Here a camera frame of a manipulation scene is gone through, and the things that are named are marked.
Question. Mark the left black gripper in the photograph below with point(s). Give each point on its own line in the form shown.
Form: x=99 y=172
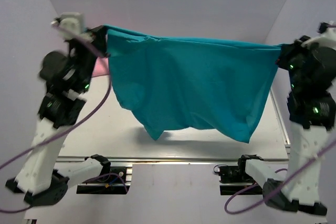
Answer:
x=99 y=34

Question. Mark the pink folded t shirt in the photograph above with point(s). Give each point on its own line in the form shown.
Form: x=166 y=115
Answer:
x=101 y=68

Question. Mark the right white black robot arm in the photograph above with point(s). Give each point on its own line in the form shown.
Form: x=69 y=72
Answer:
x=312 y=118

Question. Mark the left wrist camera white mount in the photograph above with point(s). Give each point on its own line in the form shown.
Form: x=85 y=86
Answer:
x=70 y=23

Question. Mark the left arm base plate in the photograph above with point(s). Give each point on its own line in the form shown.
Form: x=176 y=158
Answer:
x=117 y=183

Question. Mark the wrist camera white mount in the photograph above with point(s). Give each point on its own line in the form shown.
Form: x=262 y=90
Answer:
x=70 y=23
x=326 y=37

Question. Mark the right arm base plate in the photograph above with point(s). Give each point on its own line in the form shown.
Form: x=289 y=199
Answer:
x=232 y=181

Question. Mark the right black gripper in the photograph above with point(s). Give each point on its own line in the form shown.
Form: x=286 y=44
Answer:
x=287 y=49

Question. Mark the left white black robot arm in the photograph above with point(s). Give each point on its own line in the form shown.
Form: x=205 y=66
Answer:
x=39 y=181

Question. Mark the teal t shirt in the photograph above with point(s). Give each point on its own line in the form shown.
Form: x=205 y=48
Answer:
x=172 y=83

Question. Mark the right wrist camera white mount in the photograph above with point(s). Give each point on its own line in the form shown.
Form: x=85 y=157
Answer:
x=326 y=37

